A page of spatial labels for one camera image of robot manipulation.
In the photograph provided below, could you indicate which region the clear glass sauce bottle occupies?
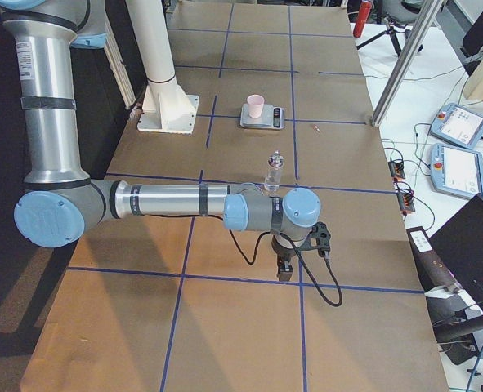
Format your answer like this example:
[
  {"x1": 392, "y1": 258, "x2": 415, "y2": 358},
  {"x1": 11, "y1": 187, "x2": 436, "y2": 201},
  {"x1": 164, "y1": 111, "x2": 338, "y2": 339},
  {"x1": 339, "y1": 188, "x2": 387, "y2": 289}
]
[{"x1": 264, "y1": 150, "x2": 284, "y2": 194}]

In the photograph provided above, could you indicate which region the lower orange connector board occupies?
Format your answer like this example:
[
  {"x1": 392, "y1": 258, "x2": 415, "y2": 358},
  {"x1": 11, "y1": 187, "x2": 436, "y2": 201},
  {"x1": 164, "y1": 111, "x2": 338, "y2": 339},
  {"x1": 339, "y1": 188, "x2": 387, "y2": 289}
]
[{"x1": 397, "y1": 189, "x2": 415, "y2": 216}]

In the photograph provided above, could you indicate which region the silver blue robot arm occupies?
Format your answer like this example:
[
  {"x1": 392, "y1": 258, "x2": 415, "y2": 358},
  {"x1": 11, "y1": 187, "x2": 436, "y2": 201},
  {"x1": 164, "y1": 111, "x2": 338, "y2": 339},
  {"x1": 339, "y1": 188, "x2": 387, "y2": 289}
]
[{"x1": 0, "y1": 1, "x2": 330, "y2": 281}]

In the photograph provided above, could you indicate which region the white pedestal column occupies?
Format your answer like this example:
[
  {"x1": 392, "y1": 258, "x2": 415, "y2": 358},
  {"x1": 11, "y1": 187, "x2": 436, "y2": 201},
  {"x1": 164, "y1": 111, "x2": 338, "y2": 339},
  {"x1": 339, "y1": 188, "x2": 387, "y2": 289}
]
[{"x1": 126, "y1": 0, "x2": 199, "y2": 134}]

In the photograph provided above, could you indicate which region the orange connector board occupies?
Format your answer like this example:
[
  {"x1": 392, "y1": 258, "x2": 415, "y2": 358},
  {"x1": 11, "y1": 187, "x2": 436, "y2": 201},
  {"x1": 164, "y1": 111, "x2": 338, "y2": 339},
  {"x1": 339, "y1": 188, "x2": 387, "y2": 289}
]
[
  {"x1": 397, "y1": 189, "x2": 415, "y2": 216},
  {"x1": 388, "y1": 160, "x2": 405, "y2": 182}
]

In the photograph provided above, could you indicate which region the teach pendant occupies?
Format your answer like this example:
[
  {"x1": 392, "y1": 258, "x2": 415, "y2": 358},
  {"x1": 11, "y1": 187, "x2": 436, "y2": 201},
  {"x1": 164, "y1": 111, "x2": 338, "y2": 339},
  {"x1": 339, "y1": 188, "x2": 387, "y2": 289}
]
[
  {"x1": 429, "y1": 103, "x2": 483, "y2": 149},
  {"x1": 430, "y1": 143, "x2": 483, "y2": 199}
]

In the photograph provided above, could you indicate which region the upper orange connector board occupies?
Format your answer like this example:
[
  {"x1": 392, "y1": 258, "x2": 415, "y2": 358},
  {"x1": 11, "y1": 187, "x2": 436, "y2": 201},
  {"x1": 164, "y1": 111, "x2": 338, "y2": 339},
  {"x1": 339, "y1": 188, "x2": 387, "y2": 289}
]
[{"x1": 388, "y1": 160, "x2": 405, "y2": 182}]

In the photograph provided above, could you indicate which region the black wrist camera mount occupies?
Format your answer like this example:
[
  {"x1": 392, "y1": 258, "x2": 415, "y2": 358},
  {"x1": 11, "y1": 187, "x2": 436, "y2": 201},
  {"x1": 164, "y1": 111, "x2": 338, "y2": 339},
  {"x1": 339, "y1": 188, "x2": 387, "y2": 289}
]
[{"x1": 300, "y1": 221, "x2": 331, "y2": 260}]

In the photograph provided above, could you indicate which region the black brown device box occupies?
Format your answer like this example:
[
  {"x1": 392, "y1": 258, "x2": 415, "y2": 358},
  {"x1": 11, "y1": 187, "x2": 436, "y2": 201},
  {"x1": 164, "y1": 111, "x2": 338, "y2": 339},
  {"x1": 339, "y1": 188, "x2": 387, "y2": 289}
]
[{"x1": 407, "y1": 226, "x2": 463, "y2": 294}]

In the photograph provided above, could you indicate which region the black monitor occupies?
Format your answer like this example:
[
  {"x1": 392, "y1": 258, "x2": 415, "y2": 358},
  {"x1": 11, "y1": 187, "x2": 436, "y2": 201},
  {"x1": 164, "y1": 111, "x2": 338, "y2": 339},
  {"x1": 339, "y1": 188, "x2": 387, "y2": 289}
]
[{"x1": 430, "y1": 194, "x2": 483, "y2": 309}]

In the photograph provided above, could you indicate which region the white digital kitchen scale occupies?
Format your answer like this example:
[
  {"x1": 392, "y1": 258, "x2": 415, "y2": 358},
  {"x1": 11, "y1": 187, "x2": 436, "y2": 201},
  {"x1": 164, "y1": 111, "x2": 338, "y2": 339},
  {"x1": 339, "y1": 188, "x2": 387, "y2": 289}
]
[{"x1": 239, "y1": 103, "x2": 285, "y2": 130}]

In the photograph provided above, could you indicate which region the pink paper cup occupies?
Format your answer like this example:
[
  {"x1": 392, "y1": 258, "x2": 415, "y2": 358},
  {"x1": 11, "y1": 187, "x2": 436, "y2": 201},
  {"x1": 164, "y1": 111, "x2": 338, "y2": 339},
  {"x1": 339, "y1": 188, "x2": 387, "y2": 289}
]
[{"x1": 246, "y1": 94, "x2": 265, "y2": 118}]

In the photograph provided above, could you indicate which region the black tripod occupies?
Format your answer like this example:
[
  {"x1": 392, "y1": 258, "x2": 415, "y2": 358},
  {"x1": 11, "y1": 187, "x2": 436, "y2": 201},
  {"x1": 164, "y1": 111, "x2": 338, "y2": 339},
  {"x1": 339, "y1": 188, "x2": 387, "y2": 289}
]
[{"x1": 356, "y1": 20, "x2": 412, "y2": 56}]

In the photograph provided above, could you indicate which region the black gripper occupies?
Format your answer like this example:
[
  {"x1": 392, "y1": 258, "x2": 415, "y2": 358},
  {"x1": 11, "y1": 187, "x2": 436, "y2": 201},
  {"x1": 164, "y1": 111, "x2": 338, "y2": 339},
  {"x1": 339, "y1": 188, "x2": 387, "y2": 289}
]
[{"x1": 271, "y1": 234, "x2": 301, "y2": 282}]

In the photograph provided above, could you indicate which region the lower teach pendant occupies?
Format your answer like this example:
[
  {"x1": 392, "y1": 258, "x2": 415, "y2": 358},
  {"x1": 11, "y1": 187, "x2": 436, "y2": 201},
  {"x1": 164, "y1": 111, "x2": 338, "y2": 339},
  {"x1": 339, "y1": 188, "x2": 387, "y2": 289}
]
[{"x1": 430, "y1": 143, "x2": 483, "y2": 199}]

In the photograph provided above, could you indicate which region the aluminium frame post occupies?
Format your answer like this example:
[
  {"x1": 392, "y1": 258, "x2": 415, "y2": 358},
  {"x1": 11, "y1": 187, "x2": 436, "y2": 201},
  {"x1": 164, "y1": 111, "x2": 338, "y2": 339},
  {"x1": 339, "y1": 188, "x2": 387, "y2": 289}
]
[{"x1": 370, "y1": 0, "x2": 443, "y2": 127}]

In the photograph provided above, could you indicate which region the red cylinder bottle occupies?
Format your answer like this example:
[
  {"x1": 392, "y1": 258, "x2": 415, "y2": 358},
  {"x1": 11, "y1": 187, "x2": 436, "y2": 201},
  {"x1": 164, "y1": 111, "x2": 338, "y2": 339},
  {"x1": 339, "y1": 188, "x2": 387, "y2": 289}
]
[{"x1": 352, "y1": 0, "x2": 373, "y2": 38}]

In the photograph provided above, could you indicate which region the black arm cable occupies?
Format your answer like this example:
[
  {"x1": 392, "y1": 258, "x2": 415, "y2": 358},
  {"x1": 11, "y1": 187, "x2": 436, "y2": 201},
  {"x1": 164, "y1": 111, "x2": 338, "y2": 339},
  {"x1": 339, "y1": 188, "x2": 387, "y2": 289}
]
[{"x1": 212, "y1": 216, "x2": 343, "y2": 307}]

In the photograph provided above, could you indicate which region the upper teach pendant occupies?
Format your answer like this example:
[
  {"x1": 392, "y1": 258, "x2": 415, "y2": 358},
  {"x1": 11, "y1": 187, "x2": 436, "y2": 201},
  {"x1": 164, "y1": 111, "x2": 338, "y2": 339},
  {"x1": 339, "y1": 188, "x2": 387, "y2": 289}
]
[{"x1": 429, "y1": 103, "x2": 483, "y2": 149}]

